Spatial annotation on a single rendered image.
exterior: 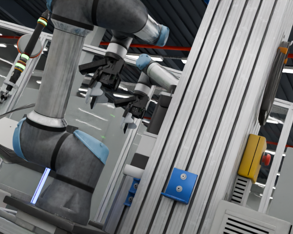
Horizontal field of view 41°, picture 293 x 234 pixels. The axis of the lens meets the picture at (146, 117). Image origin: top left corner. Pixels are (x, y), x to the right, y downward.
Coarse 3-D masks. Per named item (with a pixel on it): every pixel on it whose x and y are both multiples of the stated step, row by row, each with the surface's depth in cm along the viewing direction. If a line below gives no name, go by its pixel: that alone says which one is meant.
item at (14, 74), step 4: (44, 12) 191; (48, 12) 192; (44, 16) 190; (48, 16) 191; (16, 72) 182; (20, 72) 184; (12, 76) 182; (16, 76) 182; (12, 80) 181; (16, 80) 183; (8, 84) 181; (8, 88) 181; (12, 88) 183
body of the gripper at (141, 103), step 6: (138, 96) 197; (144, 96) 195; (132, 102) 196; (138, 102) 195; (144, 102) 195; (132, 108) 194; (138, 108) 192; (144, 108) 195; (132, 114) 197; (138, 114) 191; (144, 114) 198
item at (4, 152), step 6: (0, 144) 173; (0, 150) 164; (6, 150) 167; (12, 150) 172; (0, 156) 160; (6, 156) 162; (12, 156) 164; (18, 156) 167; (6, 162) 158; (12, 162) 160; (18, 162) 162
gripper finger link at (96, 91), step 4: (96, 80) 144; (96, 84) 144; (100, 84) 144; (88, 88) 142; (92, 88) 142; (96, 88) 143; (88, 92) 142; (92, 92) 142; (96, 92) 142; (100, 92) 142; (88, 96) 142; (88, 100) 143
